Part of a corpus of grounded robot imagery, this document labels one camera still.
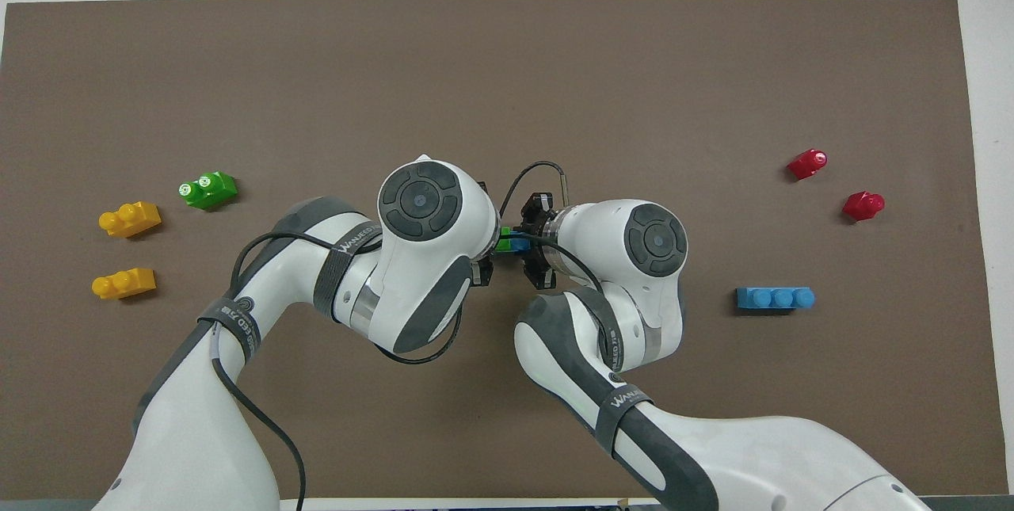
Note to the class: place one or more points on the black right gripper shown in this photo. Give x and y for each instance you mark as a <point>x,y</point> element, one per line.
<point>540,242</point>

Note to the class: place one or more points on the blue three-stud toy brick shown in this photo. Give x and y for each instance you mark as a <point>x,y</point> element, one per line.
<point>519,242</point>
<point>775,299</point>

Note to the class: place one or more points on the green two-stud toy brick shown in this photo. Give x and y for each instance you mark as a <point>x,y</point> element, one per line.
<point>208,190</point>
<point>502,242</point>

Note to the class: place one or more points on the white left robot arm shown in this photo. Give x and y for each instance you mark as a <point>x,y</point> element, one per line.
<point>198,432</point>

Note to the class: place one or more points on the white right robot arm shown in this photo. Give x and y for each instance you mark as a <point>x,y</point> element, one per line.
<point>752,463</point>

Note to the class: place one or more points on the brown table mat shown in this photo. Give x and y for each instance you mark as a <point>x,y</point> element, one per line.
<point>507,83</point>

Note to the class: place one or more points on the red one-stud toy brick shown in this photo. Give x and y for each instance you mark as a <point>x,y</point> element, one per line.
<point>863,205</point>
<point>807,164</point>

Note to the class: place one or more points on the yellow two-stud toy brick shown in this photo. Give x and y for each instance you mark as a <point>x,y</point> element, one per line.
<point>129,219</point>
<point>123,284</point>

